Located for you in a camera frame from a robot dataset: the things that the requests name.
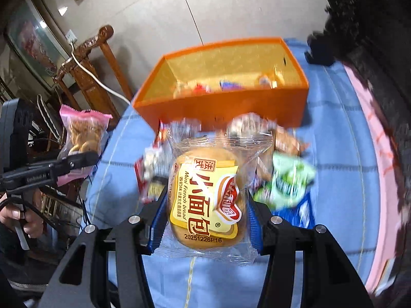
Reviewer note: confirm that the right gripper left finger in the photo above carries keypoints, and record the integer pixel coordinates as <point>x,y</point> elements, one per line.
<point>81,278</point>

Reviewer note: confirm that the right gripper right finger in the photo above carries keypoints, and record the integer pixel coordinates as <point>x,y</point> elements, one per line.
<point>329,278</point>

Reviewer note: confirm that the red snack packet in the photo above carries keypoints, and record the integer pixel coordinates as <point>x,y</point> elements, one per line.
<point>150,187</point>

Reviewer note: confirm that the blue snack bag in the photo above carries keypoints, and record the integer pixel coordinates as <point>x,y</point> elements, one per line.
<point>301,215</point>

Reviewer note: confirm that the pink sesame cracker bag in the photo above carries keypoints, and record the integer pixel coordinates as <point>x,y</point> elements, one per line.
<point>86,131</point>

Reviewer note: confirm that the mini french bread packet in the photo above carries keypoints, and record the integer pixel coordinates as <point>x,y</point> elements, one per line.
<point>207,206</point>

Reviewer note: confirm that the green pea snack bag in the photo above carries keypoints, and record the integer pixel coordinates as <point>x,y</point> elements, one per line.
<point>291,176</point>

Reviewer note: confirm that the brown cracker packet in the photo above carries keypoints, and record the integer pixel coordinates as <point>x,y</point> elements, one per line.
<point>287,143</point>

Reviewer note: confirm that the white ball snack bag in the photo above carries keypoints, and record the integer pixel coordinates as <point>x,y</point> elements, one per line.
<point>249,124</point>

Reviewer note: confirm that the strawberry white ball bag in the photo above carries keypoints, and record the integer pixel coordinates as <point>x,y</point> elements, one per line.
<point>157,161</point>

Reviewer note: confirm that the person left hand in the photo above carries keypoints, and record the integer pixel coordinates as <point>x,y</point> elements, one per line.
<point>11,215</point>

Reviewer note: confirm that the pink cloth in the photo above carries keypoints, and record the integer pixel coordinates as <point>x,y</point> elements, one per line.
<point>393,210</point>

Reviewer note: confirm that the carved wooden chair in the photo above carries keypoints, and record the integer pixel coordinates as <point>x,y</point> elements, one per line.
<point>85,76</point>

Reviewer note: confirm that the orange cardboard box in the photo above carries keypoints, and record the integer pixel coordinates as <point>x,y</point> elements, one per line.
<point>217,82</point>

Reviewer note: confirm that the black carved wooden furniture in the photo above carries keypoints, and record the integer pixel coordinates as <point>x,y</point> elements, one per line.
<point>373,38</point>

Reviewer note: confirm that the wall socket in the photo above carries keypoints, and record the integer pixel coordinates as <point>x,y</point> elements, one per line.
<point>71,37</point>

